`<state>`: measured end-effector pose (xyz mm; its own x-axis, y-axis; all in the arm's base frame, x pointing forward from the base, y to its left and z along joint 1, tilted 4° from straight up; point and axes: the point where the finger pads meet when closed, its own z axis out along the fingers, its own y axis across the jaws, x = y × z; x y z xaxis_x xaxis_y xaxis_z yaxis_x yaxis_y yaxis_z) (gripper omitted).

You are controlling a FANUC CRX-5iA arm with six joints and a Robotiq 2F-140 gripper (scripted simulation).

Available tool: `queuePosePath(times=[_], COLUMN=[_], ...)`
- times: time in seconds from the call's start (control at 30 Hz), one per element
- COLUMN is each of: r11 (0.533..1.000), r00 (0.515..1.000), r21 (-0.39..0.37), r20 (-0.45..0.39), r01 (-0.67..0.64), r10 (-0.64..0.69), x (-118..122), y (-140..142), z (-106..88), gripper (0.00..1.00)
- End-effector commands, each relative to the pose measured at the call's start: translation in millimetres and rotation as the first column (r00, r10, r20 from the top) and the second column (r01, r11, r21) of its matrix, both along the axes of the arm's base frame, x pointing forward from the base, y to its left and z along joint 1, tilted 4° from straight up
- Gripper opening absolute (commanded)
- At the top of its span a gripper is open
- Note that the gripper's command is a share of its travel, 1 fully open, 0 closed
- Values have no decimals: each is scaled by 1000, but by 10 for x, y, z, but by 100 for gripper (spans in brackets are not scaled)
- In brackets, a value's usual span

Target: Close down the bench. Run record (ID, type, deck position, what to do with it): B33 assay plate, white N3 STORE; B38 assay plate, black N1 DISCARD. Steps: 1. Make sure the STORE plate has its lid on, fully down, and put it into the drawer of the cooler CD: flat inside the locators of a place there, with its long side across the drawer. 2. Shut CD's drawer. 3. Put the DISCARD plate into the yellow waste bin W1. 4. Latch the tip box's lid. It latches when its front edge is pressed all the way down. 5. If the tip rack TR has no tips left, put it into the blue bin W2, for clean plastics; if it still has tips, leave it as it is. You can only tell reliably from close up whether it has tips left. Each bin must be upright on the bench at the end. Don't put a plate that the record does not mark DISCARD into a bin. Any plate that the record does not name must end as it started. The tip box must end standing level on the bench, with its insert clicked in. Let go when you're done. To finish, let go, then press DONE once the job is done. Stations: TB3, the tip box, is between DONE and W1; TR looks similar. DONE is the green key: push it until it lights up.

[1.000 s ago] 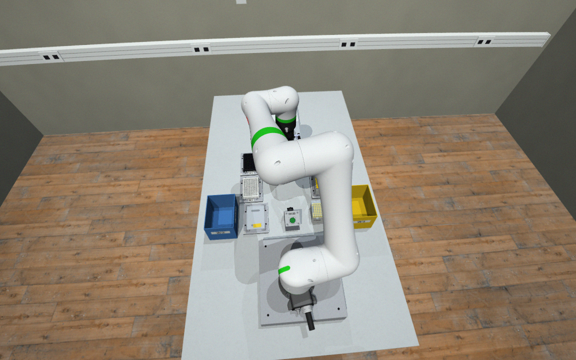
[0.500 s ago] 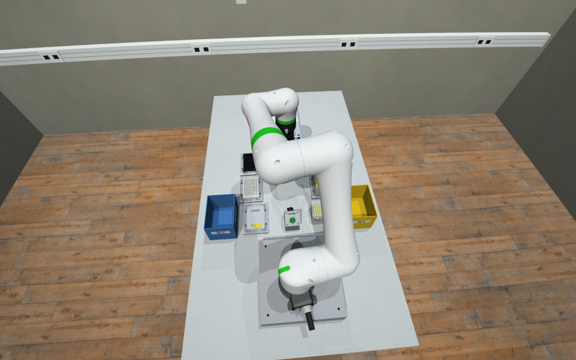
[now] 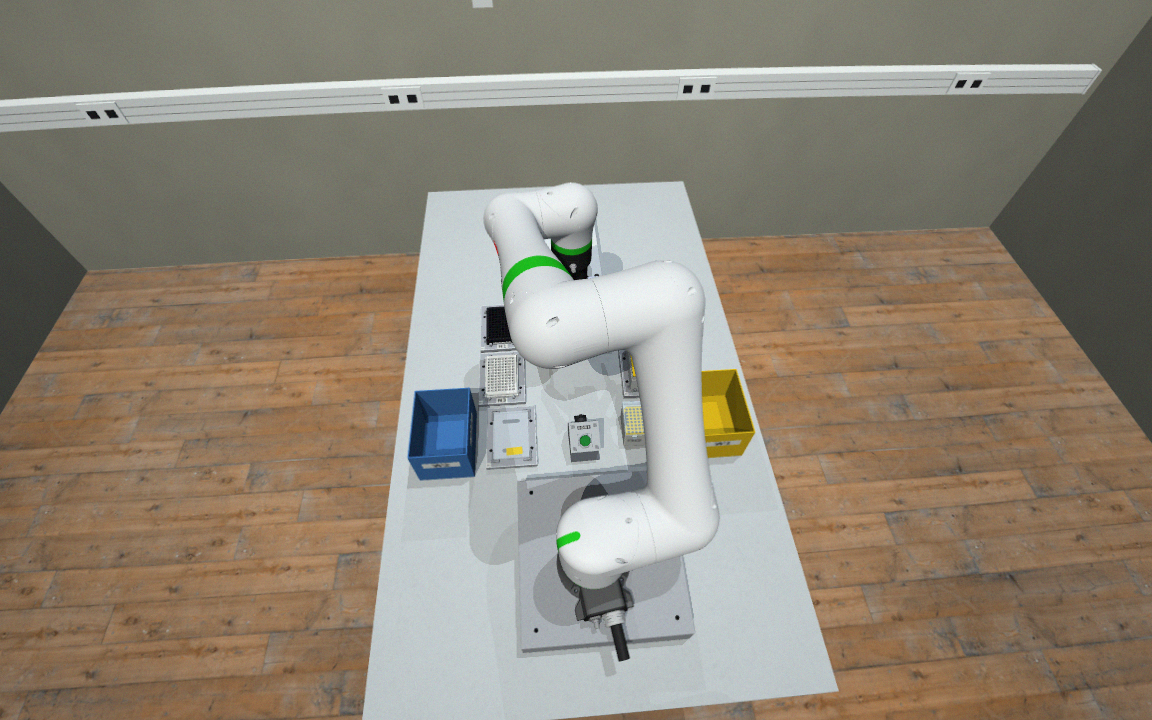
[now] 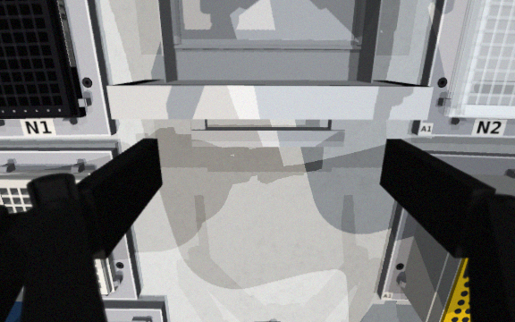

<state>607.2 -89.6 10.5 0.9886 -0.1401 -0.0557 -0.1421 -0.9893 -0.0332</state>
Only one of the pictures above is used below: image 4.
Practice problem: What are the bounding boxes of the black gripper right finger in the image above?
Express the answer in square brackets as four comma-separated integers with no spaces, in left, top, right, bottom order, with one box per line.
[380,139,515,322]

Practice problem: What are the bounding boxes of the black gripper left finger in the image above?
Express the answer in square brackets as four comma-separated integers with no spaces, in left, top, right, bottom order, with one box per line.
[0,139,163,322]

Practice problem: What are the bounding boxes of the yellow rack with grid of holes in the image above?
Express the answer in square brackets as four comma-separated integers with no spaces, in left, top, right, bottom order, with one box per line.
[401,174,515,322]

